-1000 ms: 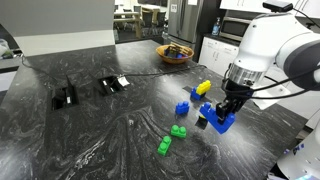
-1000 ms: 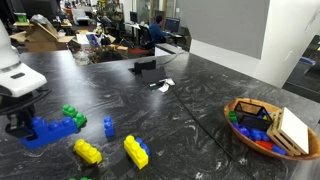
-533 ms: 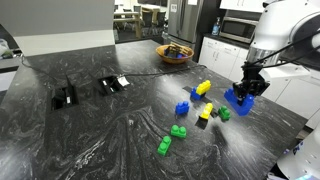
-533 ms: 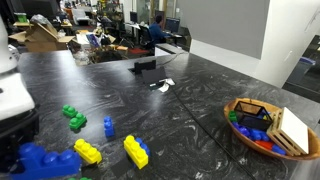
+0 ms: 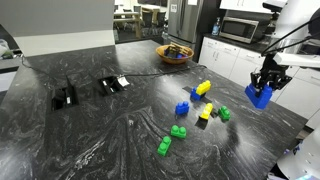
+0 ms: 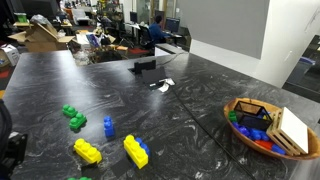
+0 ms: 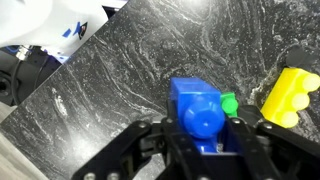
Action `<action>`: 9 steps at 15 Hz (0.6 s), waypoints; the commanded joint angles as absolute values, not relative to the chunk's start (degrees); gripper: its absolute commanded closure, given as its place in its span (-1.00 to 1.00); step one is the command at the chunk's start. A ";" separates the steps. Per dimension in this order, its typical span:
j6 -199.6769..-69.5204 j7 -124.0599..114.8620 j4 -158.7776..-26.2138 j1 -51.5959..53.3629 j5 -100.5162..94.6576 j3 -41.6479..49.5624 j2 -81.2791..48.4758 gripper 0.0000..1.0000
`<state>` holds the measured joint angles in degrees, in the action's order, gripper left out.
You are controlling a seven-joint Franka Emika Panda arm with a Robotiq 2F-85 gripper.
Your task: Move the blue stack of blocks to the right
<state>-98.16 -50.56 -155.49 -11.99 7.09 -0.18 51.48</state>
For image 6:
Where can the wooden bowl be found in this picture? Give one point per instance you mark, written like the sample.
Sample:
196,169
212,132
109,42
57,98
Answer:
310,150

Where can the black flat plate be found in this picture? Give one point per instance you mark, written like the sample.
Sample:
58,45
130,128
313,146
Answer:
153,76

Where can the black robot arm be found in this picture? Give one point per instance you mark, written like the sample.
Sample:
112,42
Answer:
4,133

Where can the wooden crate with white top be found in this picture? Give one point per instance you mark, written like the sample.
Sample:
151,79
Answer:
293,130

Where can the blue single block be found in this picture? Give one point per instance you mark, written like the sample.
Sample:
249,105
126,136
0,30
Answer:
145,147

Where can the black office chair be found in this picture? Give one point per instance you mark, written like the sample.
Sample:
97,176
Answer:
145,36

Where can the black tape patch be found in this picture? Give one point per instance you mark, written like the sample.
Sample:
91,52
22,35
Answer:
90,171
120,167

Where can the open cardboard box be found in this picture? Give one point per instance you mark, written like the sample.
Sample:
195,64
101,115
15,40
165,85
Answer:
40,40

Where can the computer monitor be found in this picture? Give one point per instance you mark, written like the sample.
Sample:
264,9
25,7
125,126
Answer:
172,24
133,16

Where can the small yellow block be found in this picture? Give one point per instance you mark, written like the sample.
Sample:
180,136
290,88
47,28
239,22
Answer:
265,116

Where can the green container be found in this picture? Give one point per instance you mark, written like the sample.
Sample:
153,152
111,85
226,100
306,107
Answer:
20,17

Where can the blue stack of blocks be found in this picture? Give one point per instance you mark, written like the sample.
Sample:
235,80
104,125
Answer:
109,128

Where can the black power outlet box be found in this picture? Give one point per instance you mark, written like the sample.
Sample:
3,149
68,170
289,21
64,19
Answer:
144,65

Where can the white desk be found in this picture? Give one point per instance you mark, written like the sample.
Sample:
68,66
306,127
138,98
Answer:
165,50

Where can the green two-stud block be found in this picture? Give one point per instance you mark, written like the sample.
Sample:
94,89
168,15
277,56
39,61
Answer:
77,122
69,111
80,178

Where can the small green block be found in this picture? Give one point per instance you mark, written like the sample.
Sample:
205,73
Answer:
232,116

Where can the red block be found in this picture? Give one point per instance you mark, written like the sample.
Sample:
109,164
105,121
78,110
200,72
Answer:
265,144

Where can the white box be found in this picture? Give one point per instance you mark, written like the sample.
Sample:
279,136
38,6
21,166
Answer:
10,55

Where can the yellow three-stud block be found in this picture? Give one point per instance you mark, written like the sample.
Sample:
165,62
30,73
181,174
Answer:
136,152
87,151

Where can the white paper scrap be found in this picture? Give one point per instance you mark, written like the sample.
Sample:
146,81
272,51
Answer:
164,87

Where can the seated person in blue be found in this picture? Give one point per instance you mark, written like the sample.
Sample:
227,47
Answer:
156,32

